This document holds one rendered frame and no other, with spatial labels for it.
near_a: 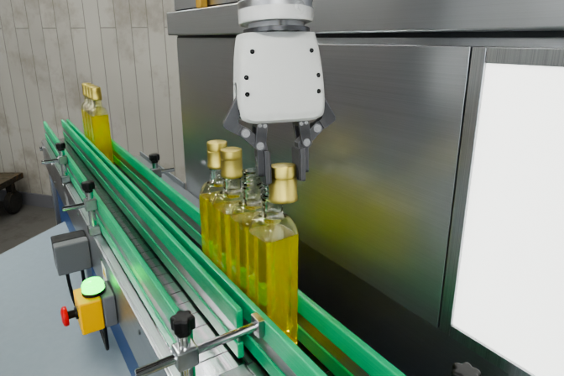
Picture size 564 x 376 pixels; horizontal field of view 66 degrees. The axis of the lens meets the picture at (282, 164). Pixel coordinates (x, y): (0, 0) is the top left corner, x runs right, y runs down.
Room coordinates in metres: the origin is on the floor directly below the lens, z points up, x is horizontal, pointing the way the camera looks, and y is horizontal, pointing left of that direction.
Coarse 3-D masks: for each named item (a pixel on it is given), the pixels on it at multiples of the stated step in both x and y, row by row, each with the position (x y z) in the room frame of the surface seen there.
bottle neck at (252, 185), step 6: (246, 168) 0.62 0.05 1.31; (252, 168) 0.62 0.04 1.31; (246, 174) 0.60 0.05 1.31; (252, 174) 0.59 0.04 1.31; (246, 180) 0.60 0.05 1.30; (252, 180) 0.59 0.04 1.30; (258, 180) 0.60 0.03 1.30; (246, 186) 0.60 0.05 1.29; (252, 186) 0.59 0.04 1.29; (258, 186) 0.60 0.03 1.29; (246, 192) 0.60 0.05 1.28; (252, 192) 0.59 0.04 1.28; (258, 192) 0.60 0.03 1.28; (246, 198) 0.60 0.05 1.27; (252, 198) 0.59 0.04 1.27; (258, 198) 0.60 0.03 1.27
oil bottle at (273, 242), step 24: (264, 216) 0.55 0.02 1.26; (288, 216) 0.56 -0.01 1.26; (264, 240) 0.53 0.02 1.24; (288, 240) 0.54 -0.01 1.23; (264, 264) 0.53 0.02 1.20; (288, 264) 0.54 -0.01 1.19; (264, 288) 0.53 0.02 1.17; (288, 288) 0.54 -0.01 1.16; (264, 312) 0.53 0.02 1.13; (288, 312) 0.54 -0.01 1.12; (288, 336) 0.54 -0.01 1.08
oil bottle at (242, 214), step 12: (240, 204) 0.60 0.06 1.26; (252, 204) 0.59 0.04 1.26; (240, 216) 0.59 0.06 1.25; (252, 216) 0.58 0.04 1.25; (240, 228) 0.58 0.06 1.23; (240, 240) 0.58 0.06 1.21; (240, 252) 0.58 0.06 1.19; (240, 264) 0.59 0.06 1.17; (240, 276) 0.59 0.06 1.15; (240, 288) 0.59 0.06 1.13
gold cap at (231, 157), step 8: (224, 152) 0.64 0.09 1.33; (232, 152) 0.64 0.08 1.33; (240, 152) 0.65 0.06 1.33; (224, 160) 0.64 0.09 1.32; (232, 160) 0.64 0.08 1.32; (240, 160) 0.65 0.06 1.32; (224, 168) 0.64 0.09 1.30; (232, 168) 0.64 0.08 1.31; (240, 168) 0.65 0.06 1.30; (224, 176) 0.64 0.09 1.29; (232, 176) 0.64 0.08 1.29; (240, 176) 0.64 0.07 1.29
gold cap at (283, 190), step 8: (272, 168) 0.48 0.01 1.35; (280, 168) 0.48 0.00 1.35; (288, 168) 0.48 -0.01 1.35; (272, 176) 0.48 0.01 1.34; (280, 176) 0.48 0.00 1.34; (288, 176) 0.48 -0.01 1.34; (272, 184) 0.48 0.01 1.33; (280, 184) 0.48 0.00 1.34; (288, 184) 0.48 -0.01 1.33; (296, 184) 0.49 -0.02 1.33; (272, 192) 0.48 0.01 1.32; (280, 192) 0.47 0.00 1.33; (288, 192) 0.48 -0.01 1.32; (296, 192) 0.49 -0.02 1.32; (272, 200) 0.48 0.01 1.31; (280, 200) 0.47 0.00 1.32; (288, 200) 0.47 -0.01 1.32; (296, 200) 0.48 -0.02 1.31
